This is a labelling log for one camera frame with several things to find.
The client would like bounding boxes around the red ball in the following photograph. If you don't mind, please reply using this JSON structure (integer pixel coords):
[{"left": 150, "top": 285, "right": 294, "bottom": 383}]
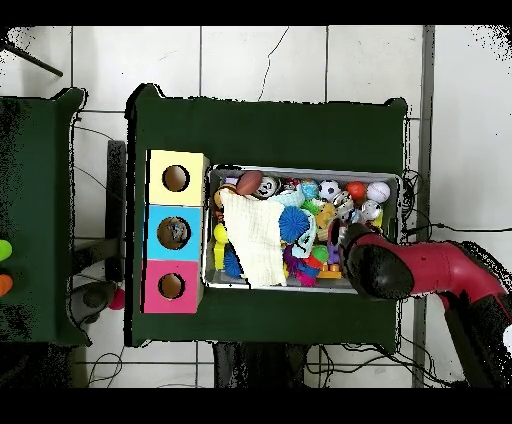
[{"left": 106, "top": 287, "right": 126, "bottom": 311}]

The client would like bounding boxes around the cream knitted cloth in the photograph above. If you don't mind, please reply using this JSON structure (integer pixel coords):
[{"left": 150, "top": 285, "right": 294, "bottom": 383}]
[{"left": 217, "top": 187, "right": 288, "bottom": 289}]

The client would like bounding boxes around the brown toy football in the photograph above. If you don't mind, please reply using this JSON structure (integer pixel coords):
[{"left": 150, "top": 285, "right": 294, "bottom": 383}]
[{"left": 235, "top": 170, "right": 265, "bottom": 196}]

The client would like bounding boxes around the black rod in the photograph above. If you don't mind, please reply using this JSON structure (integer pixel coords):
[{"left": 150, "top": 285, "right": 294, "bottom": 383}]
[{"left": 0, "top": 39, "right": 64, "bottom": 78}]

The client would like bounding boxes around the teal knitted cloth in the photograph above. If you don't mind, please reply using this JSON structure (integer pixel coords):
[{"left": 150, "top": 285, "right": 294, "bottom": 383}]
[{"left": 279, "top": 184, "right": 318, "bottom": 259}]

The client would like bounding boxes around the smooth orange ball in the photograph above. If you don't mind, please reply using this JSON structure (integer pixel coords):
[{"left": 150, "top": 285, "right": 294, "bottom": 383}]
[{"left": 345, "top": 180, "right": 368, "bottom": 202}]

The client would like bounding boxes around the wooden box with three holes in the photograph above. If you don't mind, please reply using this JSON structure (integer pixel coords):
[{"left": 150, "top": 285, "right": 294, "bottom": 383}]
[{"left": 139, "top": 149, "right": 211, "bottom": 315}]

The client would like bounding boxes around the small blue spiky ball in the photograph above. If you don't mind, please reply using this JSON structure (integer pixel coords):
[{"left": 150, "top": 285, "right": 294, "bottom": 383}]
[{"left": 223, "top": 245, "right": 243, "bottom": 279}]

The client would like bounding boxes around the dark green table cloth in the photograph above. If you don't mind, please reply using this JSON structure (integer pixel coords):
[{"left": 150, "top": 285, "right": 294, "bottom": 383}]
[
  {"left": 0, "top": 87, "right": 91, "bottom": 346},
  {"left": 124, "top": 82, "right": 409, "bottom": 353}
]

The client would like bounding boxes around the shallow clear mesh bin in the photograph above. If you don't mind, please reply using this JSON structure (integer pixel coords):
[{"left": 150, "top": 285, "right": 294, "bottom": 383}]
[{"left": 201, "top": 163, "right": 403, "bottom": 296}]

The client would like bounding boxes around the grey rounded object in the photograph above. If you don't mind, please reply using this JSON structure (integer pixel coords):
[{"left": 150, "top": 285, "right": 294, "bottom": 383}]
[{"left": 69, "top": 280, "right": 118, "bottom": 326}]

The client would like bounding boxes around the white baseball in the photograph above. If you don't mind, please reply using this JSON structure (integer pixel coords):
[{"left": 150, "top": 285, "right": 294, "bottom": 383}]
[{"left": 366, "top": 180, "right": 392, "bottom": 204}]

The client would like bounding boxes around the black cable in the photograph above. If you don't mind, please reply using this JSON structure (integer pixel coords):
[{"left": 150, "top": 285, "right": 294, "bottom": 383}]
[{"left": 405, "top": 222, "right": 512, "bottom": 237}]

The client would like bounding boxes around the large blue spiky ball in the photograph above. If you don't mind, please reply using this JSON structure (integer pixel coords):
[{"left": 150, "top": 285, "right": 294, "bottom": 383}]
[{"left": 278, "top": 205, "right": 312, "bottom": 245}]

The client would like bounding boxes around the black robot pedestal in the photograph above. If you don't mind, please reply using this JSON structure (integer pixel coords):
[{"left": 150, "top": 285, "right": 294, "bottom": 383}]
[{"left": 213, "top": 341, "right": 309, "bottom": 388}]

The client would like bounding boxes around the black upright panel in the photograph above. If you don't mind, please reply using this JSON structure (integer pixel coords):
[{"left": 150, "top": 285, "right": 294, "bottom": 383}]
[{"left": 105, "top": 139, "right": 127, "bottom": 283}]

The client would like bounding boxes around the black and white soccer ball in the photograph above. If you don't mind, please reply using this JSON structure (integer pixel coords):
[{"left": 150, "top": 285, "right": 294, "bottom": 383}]
[{"left": 318, "top": 179, "right": 342, "bottom": 202}]

